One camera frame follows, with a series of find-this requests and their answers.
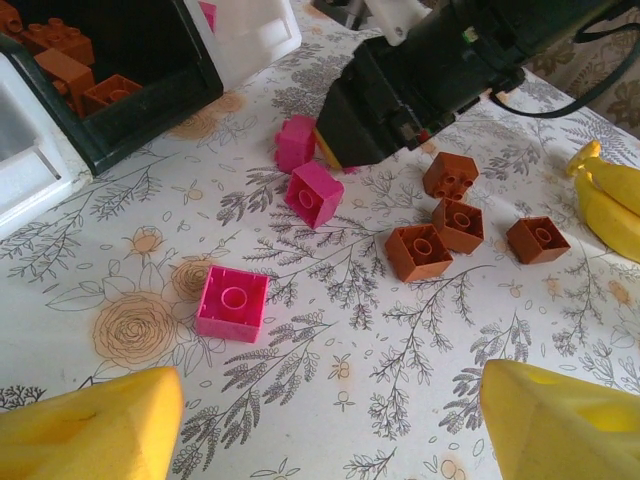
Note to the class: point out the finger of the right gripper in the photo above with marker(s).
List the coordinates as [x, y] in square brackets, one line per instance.
[355, 130]
[327, 147]

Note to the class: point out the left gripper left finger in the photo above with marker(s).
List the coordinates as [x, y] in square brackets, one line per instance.
[90, 430]

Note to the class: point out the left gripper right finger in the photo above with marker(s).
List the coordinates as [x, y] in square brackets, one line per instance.
[565, 430]

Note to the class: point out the pink lego brick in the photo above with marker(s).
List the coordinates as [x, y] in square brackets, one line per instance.
[314, 195]
[295, 145]
[207, 14]
[232, 320]

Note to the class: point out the brown lego brick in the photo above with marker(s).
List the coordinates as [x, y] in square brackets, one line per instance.
[459, 225]
[419, 252]
[537, 240]
[10, 17]
[60, 35]
[112, 95]
[450, 175]
[65, 75]

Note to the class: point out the white plastic bin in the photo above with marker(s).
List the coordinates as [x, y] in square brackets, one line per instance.
[30, 180]
[250, 45]

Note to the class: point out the black plastic bin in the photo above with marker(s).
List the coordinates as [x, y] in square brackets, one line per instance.
[150, 117]

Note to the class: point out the floral table cover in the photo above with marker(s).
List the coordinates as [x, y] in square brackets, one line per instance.
[350, 350]

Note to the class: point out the yellow banana bunch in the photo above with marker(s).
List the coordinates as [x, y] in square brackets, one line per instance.
[607, 215]

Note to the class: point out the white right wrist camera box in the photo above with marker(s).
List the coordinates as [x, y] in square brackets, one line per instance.
[395, 20]

